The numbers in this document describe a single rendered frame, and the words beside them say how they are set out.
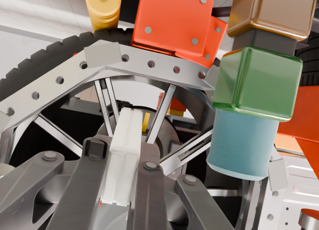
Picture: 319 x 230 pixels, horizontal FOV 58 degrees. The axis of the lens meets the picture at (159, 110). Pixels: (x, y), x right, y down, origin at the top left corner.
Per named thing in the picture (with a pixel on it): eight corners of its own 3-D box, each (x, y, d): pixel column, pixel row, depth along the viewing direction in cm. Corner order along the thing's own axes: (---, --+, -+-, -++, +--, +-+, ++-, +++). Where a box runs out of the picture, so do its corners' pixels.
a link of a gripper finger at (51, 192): (96, 213, 13) (26, 202, 12) (110, 158, 17) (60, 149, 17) (101, 183, 12) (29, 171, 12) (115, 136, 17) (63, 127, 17)
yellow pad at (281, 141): (253, 128, 114) (250, 140, 114) (273, 132, 100) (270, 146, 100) (285, 134, 117) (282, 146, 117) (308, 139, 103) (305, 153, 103)
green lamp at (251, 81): (220, 52, 20) (208, 108, 20) (247, 42, 16) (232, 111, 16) (271, 64, 21) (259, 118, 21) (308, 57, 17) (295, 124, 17)
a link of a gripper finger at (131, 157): (124, 152, 14) (140, 155, 14) (132, 108, 20) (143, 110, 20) (114, 206, 14) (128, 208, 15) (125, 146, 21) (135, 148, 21)
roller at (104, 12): (96, 18, 73) (91, 41, 73) (87, -33, 44) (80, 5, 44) (118, 23, 74) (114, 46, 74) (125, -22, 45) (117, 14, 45)
